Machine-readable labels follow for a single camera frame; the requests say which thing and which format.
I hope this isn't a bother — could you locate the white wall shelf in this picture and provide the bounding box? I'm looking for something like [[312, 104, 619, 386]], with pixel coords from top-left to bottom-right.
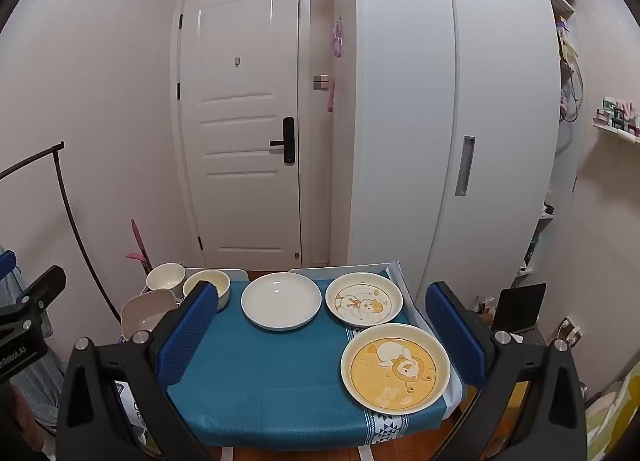
[[592, 96, 640, 144]]

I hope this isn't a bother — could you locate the yellow lion print plate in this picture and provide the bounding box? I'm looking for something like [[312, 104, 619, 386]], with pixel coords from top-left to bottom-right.
[[340, 323, 452, 415]]

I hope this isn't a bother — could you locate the white wardrobe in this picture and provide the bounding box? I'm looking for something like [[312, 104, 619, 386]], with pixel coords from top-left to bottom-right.
[[332, 0, 576, 302]]

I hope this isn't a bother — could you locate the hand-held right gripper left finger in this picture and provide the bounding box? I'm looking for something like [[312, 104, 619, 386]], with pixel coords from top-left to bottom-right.
[[56, 281, 232, 461]]

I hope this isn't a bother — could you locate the pink hanging ornament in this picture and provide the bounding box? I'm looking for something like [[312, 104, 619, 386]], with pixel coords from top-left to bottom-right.
[[330, 16, 347, 59]]

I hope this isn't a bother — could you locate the black laptop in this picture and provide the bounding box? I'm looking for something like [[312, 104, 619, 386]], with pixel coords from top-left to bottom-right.
[[491, 283, 548, 334]]

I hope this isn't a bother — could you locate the duck print plate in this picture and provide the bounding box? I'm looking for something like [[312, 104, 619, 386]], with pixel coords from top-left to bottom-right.
[[325, 271, 404, 329]]

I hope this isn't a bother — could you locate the tall cream bowl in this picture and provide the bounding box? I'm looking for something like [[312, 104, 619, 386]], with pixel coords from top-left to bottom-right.
[[145, 262, 186, 294]]

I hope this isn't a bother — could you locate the black door lock handle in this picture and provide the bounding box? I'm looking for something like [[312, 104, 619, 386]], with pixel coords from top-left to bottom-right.
[[269, 117, 296, 164]]

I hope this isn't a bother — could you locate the blue patterned tablecloth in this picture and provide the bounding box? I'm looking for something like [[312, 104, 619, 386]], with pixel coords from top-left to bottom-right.
[[165, 268, 468, 452]]

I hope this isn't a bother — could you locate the wide cream bowl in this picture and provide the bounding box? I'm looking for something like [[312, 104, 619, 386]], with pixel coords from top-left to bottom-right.
[[182, 269, 232, 314]]

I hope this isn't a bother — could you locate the wall power socket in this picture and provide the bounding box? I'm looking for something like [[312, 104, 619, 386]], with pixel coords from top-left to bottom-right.
[[555, 316, 583, 348]]

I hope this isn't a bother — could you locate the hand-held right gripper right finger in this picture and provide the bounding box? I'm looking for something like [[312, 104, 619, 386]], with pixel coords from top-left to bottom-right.
[[426, 282, 587, 461]]

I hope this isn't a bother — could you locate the pinkish square bowl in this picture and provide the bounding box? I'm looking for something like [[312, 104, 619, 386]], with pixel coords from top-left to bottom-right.
[[120, 289, 181, 342]]

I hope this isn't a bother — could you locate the plain white plate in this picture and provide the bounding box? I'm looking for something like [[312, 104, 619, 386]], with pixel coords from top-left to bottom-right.
[[241, 272, 323, 332]]

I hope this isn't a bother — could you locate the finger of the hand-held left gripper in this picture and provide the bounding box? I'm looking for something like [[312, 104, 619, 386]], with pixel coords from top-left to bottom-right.
[[0, 249, 18, 294], [0, 265, 67, 337]]

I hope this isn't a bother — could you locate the white panelled door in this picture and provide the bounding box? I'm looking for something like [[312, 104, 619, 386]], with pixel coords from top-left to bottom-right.
[[172, 0, 313, 272]]

